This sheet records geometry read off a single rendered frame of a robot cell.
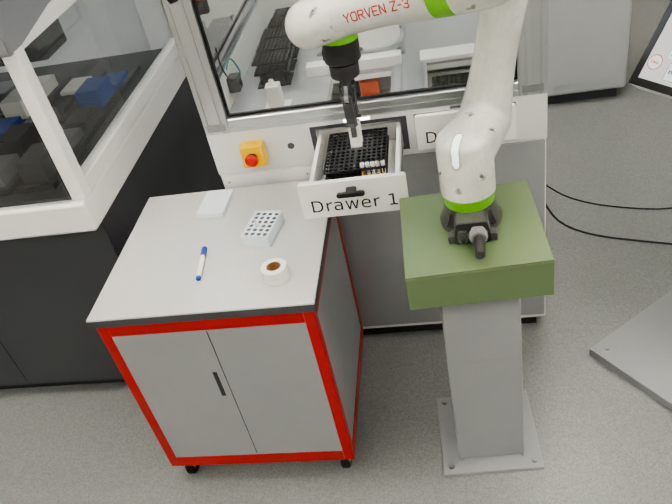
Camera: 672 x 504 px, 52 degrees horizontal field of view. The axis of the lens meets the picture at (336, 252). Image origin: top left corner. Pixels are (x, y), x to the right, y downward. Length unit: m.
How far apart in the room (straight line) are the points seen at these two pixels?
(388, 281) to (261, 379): 0.69
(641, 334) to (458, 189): 1.18
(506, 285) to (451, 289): 0.12
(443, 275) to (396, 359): 1.04
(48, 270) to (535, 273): 1.59
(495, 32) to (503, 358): 0.85
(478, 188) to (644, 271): 1.41
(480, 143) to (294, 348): 0.73
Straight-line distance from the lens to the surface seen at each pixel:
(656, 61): 2.08
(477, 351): 1.91
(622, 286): 2.85
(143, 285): 1.98
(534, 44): 2.03
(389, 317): 2.58
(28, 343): 2.80
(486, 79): 1.67
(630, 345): 2.58
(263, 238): 1.93
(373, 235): 2.33
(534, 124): 2.14
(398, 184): 1.83
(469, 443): 2.22
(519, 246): 1.64
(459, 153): 1.56
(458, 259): 1.61
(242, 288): 1.83
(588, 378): 2.51
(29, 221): 2.28
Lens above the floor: 1.89
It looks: 37 degrees down
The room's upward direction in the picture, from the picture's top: 13 degrees counter-clockwise
